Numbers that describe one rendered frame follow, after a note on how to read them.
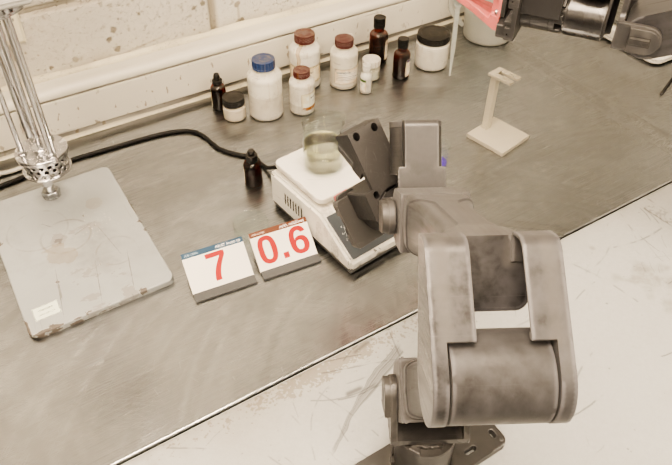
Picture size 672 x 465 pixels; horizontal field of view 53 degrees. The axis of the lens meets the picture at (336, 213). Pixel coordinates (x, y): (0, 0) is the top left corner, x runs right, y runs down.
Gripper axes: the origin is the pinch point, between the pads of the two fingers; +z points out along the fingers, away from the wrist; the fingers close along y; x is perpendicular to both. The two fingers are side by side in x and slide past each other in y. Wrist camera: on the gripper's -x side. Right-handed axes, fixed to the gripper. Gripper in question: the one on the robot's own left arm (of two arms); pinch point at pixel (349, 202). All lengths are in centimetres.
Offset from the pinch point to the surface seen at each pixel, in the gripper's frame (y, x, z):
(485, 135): -36.3, 7.1, 19.3
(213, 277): 19.3, 2.1, 10.8
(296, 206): 3.2, -0.3, 12.9
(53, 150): 29.2, -23.0, 14.5
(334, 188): -1.7, -1.0, 7.7
